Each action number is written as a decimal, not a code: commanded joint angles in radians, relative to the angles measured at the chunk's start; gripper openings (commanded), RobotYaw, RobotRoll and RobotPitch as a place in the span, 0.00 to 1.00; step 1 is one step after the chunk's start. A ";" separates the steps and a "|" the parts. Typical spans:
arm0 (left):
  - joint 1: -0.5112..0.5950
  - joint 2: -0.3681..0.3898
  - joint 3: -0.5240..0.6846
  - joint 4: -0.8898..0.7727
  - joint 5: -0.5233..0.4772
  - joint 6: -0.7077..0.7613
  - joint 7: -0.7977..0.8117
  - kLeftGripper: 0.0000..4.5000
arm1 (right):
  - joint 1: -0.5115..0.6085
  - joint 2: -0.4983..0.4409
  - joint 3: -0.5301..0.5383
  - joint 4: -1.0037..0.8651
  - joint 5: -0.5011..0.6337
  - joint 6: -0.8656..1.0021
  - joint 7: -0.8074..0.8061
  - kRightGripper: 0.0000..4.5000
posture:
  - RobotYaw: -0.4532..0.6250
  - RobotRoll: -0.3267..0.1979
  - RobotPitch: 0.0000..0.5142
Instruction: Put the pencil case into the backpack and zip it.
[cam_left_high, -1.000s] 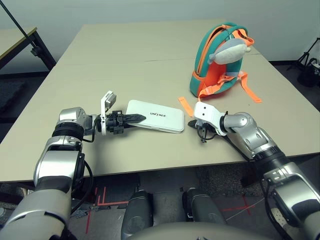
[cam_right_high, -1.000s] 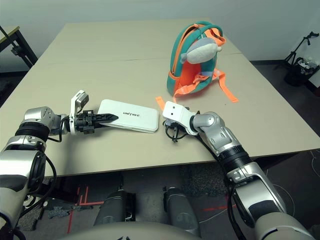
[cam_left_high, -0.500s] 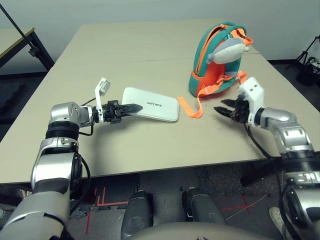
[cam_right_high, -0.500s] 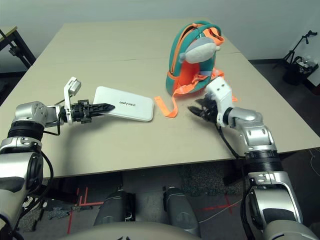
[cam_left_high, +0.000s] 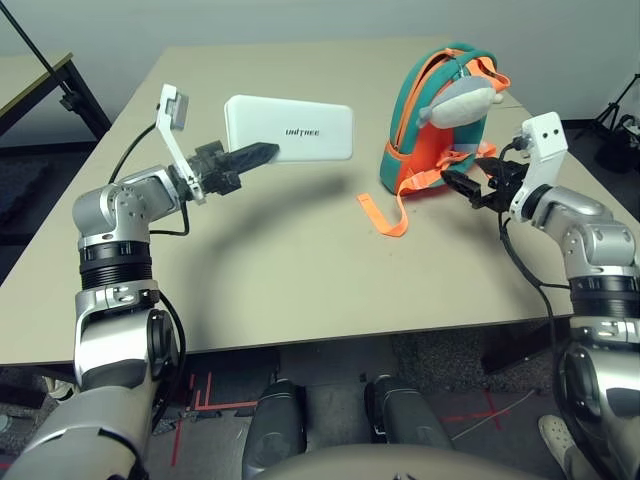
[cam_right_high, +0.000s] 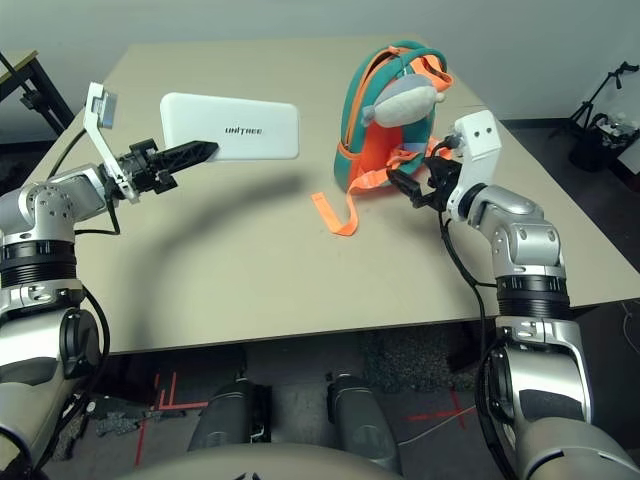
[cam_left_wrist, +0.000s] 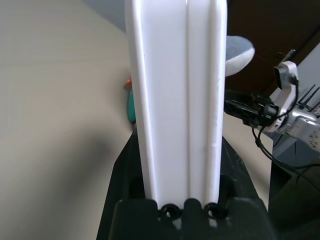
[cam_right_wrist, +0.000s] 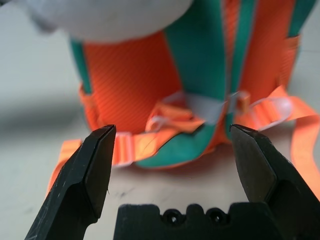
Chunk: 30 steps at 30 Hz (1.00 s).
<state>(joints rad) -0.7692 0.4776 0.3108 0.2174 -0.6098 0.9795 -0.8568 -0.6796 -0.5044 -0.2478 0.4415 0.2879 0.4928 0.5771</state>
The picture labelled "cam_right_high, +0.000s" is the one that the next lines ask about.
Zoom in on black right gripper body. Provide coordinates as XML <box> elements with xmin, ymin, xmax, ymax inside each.
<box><xmin>422</xmin><ymin>154</ymin><xmax>467</xmax><ymax>212</ymax></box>

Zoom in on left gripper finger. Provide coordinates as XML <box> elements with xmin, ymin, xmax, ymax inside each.
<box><xmin>160</xmin><ymin>141</ymin><xmax>220</xmax><ymax>172</ymax></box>

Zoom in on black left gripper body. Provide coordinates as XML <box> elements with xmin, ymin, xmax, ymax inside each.
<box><xmin>117</xmin><ymin>140</ymin><xmax>179</xmax><ymax>196</ymax></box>

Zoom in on white Unitree pencil case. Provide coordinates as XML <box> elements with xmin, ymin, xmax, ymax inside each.
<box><xmin>159</xmin><ymin>91</ymin><xmax>302</xmax><ymax>164</ymax></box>

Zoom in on teal and orange backpack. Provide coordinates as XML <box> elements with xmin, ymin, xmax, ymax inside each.
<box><xmin>310</xmin><ymin>43</ymin><xmax>455</xmax><ymax>237</ymax></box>

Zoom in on grey white plush bird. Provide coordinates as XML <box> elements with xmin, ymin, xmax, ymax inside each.
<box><xmin>360</xmin><ymin>74</ymin><xmax>448</xmax><ymax>127</ymax></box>

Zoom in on black-framed side table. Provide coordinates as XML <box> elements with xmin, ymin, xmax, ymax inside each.
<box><xmin>0</xmin><ymin>48</ymin><xmax>76</xmax><ymax>137</ymax></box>

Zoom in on black table leg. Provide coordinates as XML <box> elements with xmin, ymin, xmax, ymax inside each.
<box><xmin>448</xmin><ymin>319</ymin><xmax>484</xmax><ymax>372</ymax></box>

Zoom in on grey speckled floor mat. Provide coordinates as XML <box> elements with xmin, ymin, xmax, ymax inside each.
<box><xmin>363</xmin><ymin>327</ymin><xmax>477</xmax><ymax>394</ymax></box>

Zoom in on black equipment bag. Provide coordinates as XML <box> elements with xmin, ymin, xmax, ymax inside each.
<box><xmin>568</xmin><ymin>112</ymin><xmax>629</xmax><ymax>173</ymax></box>

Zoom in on black tripod stand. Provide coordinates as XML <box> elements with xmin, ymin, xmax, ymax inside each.
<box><xmin>551</xmin><ymin>59</ymin><xmax>640</xmax><ymax>142</ymax></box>

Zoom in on white flat board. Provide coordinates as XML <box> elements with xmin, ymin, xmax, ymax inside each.
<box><xmin>617</xmin><ymin>133</ymin><xmax>640</xmax><ymax>176</ymax></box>

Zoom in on dark right robot leg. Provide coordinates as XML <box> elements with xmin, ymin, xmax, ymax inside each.
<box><xmin>324</xmin><ymin>371</ymin><xmax>402</xmax><ymax>476</ymax></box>

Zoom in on dark robot leg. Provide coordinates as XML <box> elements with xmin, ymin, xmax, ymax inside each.
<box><xmin>191</xmin><ymin>378</ymin><xmax>274</xmax><ymax>452</ymax></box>
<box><xmin>324</xmin><ymin>371</ymin><xmax>402</xmax><ymax>476</ymax></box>

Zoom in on grey foam scraps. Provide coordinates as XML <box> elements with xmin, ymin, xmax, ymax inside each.
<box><xmin>93</xmin><ymin>394</ymin><xmax>154</xmax><ymax>437</ymax></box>

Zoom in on dark left robot leg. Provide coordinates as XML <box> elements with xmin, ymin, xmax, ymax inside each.
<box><xmin>191</xmin><ymin>378</ymin><xmax>274</xmax><ymax>452</ymax></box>

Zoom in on grey robot torso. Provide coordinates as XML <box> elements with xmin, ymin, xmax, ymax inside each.
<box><xmin>133</xmin><ymin>442</ymin><xmax>404</xmax><ymax>480</ymax></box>

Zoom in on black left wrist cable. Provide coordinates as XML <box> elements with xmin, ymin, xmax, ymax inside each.
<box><xmin>47</xmin><ymin>124</ymin><xmax>124</xmax><ymax>237</ymax></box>

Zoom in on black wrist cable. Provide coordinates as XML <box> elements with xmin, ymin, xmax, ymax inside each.
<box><xmin>47</xmin><ymin>124</ymin><xmax>124</xmax><ymax>237</ymax></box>
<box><xmin>437</xmin><ymin>207</ymin><xmax>501</xmax><ymax>381</ymax></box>

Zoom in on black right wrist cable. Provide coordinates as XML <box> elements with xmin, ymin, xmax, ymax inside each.
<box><xmin>437</xmin><ymin>207</ymin><xmax>501</xmax><ymax>381</ymax></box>

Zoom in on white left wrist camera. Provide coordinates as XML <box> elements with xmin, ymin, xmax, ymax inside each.
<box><xmin>83</xmin><ymin>81</ymin><xmax>140</xmax><ymax>205</ymax></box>

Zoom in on thin white floor cable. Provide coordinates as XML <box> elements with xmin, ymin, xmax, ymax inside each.
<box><xmin>398</xmin><ymin>403</ymin><xmax>476</xmax><ymax>447</ymax></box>

